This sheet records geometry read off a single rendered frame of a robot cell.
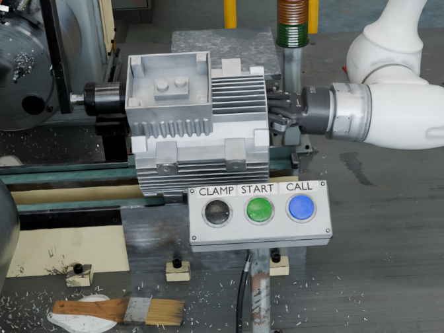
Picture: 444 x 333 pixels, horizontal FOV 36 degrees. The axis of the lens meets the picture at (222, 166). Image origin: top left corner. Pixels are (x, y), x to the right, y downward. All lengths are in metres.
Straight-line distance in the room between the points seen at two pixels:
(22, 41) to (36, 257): 0.38
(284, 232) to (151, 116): 0.28
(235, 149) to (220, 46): 0.66
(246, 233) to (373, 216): 0.48
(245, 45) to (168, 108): 0.68
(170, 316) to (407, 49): 0.57
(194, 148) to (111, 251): 0.24
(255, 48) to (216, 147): 0.63
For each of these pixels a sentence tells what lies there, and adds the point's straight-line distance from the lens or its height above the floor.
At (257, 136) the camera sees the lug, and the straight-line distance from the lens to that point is 0.99.
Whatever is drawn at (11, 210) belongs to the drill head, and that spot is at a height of 1.05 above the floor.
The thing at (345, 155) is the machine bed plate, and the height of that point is 0.80.
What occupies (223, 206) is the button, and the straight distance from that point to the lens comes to 0.82.
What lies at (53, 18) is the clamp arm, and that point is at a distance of 1.15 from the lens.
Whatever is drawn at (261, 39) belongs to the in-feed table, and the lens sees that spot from 1.66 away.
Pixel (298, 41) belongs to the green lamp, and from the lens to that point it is 1.32.
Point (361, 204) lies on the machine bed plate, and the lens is 1.29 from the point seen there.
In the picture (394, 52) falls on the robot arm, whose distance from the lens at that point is 1.17.
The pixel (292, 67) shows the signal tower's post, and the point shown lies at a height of 0.99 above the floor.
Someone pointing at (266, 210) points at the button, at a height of 1.07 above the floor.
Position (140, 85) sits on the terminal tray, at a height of 1.11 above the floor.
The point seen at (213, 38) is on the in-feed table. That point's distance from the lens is 1.67.
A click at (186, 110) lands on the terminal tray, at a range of 0.97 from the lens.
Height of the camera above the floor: 1.56
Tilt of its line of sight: 33 degrees down
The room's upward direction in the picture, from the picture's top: 3 degrees counter-clockwise
